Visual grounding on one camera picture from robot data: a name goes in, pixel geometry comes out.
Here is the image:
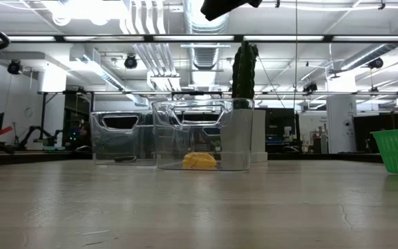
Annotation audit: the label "orange spring keychain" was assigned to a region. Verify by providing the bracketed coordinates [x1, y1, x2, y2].
[182, 154, 200, 170]

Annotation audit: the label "green cactus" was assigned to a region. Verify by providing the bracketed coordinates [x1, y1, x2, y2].
[231, 40, 259, 111]

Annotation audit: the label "white ceiling pipes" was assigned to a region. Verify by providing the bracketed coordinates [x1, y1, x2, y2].
[129, 0, 182, 91]

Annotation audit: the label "black ceiling spot lamp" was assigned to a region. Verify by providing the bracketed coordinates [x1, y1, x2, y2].
[6, 59, 23, 75]
[367, 57, 385, 70]
[123, 53, 139, 70]

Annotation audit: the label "dark display screen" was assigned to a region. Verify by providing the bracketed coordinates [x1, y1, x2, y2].
[267, 107, 296, 154]

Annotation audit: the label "white hexagonal plant pot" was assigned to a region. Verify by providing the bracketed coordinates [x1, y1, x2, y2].
[219, 109, 268, 163]

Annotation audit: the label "clear plastic bin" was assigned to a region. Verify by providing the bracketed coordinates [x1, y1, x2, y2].
[151, 98, 255, 172]
[90, 109, 158, 166]

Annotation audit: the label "yellow object in bin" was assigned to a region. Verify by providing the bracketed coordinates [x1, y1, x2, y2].
[192, 151, 217, 170]

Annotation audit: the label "white pillar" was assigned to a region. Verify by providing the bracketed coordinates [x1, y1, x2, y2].
[325, 95, 358, 154]

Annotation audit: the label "black aluminium frame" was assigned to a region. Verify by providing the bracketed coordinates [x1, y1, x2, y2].
[0, 33, 398, 167]

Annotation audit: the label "silver ventilation duct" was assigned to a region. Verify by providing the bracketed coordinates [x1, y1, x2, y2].
[183, 0, 231, 70]

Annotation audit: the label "thin hanging cable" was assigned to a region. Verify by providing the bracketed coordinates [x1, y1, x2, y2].
[294, 0, 299, 111]

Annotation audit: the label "black background rail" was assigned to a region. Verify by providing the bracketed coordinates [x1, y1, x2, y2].
[38, 90, 398, 97]

